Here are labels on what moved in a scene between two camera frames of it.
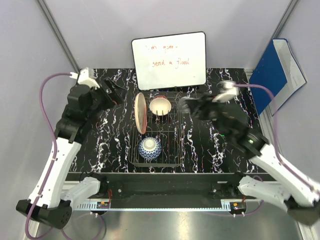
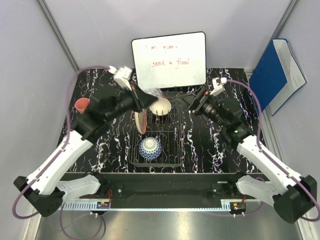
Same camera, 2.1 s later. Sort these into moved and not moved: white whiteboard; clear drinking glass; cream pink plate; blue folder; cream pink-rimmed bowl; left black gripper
Moved: left black gripper; clear drinking glass
Not moved: blue folder; cream pink-rimmed bowl; cream pink plate; white whiteboard
